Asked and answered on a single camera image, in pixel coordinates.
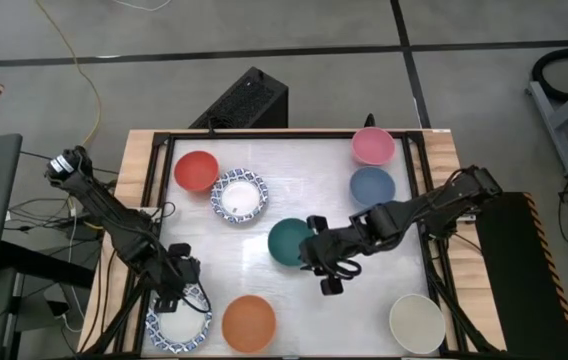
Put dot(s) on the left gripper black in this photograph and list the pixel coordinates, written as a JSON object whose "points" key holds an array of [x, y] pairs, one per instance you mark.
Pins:
{"points": [[179, 275]]}

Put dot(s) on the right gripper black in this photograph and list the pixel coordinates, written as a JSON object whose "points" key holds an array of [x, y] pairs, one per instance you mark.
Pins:
{"points": [[326, 252]]}

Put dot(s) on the green bowl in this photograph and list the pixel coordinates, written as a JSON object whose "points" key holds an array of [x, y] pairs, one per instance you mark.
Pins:
{"points": [[284, 242]]}

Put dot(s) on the blue bowl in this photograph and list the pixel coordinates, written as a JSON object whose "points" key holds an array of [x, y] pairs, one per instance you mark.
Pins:
{"points": [[371, 185]]}

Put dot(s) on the orange bowl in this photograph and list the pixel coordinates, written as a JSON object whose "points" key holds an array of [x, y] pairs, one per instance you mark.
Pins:
{"points": [[249, 324]]}

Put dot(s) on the red bowl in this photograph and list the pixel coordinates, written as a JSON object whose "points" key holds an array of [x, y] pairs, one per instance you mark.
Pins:
{"points": [[196, 170]]}

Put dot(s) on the cream white bowl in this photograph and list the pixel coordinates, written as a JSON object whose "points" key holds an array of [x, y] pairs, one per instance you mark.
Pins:
{"points": [[417, 323]]}

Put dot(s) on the pink bowl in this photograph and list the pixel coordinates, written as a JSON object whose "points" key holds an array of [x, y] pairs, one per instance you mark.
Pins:
{"points": [[373, 146]]}

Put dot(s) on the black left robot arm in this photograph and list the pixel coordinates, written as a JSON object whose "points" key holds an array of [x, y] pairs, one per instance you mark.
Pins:
{"points": [[109, 215]]}

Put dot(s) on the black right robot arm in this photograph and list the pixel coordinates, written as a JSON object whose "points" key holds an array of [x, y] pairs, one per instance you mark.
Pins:
{"points": [[414, 210]]}

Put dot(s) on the black metal beam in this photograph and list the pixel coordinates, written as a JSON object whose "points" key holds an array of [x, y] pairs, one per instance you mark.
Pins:
{"points": [[44, 265]]}

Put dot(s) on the black computer tower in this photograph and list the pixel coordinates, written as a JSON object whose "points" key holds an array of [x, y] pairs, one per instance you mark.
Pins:
{"points": [[249, 100]]}

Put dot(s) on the grey metal stand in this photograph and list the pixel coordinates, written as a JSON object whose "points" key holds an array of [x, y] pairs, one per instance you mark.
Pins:
{"points": [[564, 115]]}

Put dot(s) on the black aluminium table frame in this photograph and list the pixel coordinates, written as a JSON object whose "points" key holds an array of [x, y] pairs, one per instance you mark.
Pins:
{"points": [[284, 135]]}

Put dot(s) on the black frame clamp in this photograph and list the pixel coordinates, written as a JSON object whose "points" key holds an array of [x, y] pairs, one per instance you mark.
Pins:
{"points": [[369, 120]]}

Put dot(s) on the silver metal bracket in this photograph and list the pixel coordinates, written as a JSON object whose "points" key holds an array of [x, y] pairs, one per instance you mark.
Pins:
{"points": [[466, 218]]}

